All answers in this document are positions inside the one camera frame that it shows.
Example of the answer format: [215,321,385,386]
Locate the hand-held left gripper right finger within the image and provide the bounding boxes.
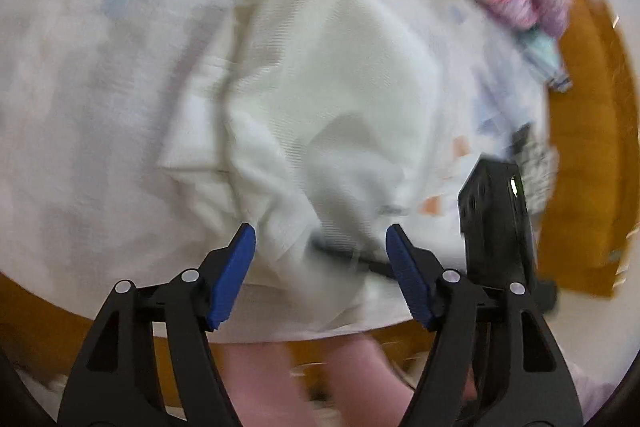
[385,223,583,427]

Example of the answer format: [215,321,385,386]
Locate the white button-up shirt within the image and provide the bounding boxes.
[157,0,441,325]

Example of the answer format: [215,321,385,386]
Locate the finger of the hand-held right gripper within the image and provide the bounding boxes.
[309,234,397,280]

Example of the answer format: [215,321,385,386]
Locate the white printed bed sheet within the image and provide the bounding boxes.
[0,0,561,343]

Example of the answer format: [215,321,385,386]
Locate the person's pink pants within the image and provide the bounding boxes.
[217,334,476,427]

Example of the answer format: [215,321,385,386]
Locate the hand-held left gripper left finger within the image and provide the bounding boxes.
[57,223,257,427]

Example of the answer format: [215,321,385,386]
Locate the white blue striped cloth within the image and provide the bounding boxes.
[517,29,573,94]

